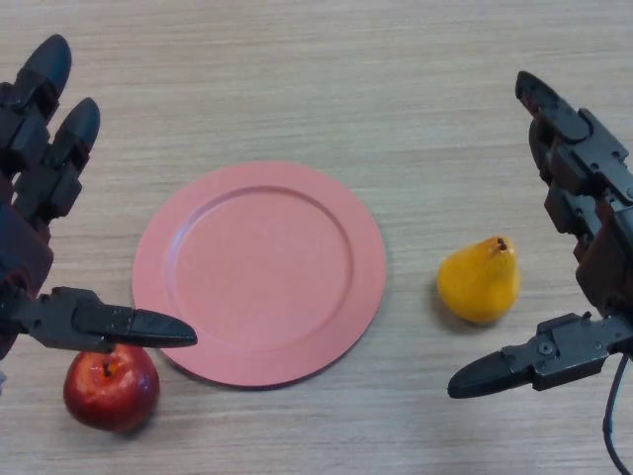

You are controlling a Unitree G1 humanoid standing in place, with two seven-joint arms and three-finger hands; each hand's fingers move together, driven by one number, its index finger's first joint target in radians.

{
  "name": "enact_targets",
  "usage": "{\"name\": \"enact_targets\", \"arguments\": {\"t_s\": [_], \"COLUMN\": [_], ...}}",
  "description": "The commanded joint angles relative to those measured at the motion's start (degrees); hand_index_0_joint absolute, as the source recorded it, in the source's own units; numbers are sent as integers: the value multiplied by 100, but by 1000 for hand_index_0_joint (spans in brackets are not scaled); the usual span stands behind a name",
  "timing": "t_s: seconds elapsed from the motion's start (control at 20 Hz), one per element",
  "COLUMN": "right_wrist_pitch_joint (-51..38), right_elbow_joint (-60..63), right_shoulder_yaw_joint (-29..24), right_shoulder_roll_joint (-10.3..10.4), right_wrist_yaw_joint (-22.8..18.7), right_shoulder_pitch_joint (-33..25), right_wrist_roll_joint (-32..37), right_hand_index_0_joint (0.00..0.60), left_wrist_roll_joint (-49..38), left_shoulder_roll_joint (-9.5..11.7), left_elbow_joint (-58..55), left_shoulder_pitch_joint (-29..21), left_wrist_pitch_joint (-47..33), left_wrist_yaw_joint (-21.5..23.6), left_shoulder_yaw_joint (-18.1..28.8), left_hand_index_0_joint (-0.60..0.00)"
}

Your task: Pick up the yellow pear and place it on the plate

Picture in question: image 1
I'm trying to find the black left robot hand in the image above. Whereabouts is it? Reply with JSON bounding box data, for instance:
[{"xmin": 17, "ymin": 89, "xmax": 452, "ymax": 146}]
[{"xmin": 0, "ymin": 34, "xmax": 199, "ymax": 362}]

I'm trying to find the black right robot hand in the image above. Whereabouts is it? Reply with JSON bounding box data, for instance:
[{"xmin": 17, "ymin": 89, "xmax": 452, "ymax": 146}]
[{"xmin": 447, "ymin": 70, "xmax": 633, "ymax": 400}]

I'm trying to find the yellow pear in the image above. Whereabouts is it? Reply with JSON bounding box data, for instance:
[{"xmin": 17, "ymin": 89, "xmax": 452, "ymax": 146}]
[{"xmin": 435, "ymin": 236, "xmax": 522, "ymax": 326}]

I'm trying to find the pink round plate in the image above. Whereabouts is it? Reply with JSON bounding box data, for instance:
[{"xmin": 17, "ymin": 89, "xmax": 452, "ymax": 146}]
[{"xmin": 131, "ymin": 159, "xmax": 389, "ymax": 390}]

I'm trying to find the red apple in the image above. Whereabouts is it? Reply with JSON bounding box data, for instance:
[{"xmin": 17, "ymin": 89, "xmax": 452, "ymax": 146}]
[{"xmin": 62, "ymin": 342, "xmax": 161, "ymax": 435}]

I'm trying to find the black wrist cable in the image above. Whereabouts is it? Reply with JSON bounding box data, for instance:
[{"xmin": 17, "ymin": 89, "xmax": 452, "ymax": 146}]
[{"xmin": 601, "ymin": 352, "xmax": 633, "ymax": 475}]

